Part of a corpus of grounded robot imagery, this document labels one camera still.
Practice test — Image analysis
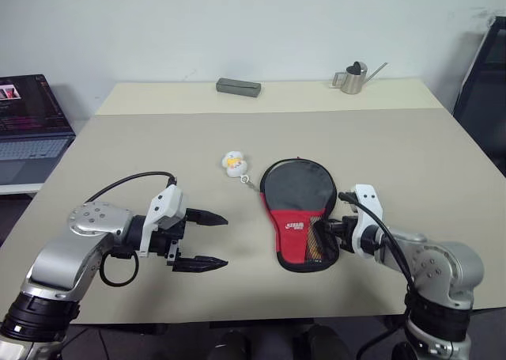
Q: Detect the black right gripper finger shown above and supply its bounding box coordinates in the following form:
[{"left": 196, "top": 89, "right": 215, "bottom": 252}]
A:
[{"left": 313, "top": 221, "right": 330, "bottom": 243}]

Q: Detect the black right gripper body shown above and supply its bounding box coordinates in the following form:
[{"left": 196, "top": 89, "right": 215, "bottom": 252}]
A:
[{"left": 326, "top": 214, "right": 359, "bottom": 254}]

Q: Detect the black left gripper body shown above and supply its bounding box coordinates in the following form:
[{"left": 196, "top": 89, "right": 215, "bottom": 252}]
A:
[{"left": 149, "top": 209, "right": 189, "bottom": 266}]

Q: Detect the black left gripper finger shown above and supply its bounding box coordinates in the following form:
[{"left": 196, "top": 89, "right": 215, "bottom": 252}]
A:
[
  {"left": 185, "top": 208, "right": 229, "bottom": 227},
  {"left": 172, "top": 254, "right": 230, "bottom": 274}
]

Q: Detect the black red paddle case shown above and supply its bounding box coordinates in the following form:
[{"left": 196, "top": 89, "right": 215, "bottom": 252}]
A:
[{"left": 258, "top": 157, "right": 342, "bottom": 275}]

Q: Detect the table tennis paddle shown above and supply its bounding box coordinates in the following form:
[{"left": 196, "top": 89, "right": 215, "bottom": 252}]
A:
[{"left": 263, "top": 162, "right": 337, "bottom": 263}]

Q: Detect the white duck keychain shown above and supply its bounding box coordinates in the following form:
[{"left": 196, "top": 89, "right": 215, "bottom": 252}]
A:
[{"left": 220, "top": 150, "right": 260, "bottom": 194}]

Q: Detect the grey rectangular block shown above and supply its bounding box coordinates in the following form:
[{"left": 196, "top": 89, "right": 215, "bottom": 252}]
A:
[{"left": 215, "top": 76, "right": 262, "bottom": 99}]

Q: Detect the metal watering can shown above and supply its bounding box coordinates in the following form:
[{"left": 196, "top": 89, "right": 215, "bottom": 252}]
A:
[{"left": 331, "top": 59, "right": 390, "bottom": 96}]

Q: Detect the black chair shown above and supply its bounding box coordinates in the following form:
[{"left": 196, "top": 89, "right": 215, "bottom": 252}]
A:
[{"left": 451, "top": 15, "right": 506, "bottom": 180}]

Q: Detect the open laptop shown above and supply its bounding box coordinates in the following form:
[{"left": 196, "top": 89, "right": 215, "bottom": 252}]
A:
[{"left": 0, "top": 74, "right": 77, "bottom": 195}]

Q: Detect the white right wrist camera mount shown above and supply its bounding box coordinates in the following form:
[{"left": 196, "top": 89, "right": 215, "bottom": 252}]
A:
[{"left": 347, "top": 184, "right": 387, "bottom": 255}]

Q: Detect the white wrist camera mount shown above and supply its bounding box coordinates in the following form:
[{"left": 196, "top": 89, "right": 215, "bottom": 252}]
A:
[
  {"left": 347, "top": 184, "right": 387, "bottom": 255},
  {"left": 138, "top": 184, "right": 186, "bottom": 258}
]

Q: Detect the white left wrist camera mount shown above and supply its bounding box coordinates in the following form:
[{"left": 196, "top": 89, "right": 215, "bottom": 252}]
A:
[{"left": 138, "top": 184, "right": 186, "bottom": 258}]

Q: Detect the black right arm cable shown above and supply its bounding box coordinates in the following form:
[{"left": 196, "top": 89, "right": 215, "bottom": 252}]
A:
[{"left": 338, "top": 191, "right": 417, "bottom": 360}]

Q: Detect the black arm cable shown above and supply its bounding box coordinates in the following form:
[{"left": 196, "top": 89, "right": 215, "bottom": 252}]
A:
[
  {"left": 84, "top": 171, "right": 178, "bottom": 288},
  {"left": 338, "top": 191, "right": 417, "bottom": 360}
]

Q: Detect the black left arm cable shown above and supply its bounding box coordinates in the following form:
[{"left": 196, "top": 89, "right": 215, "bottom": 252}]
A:
[{"left": 84, "top": 171, "right": 178, "bottom": 288}]

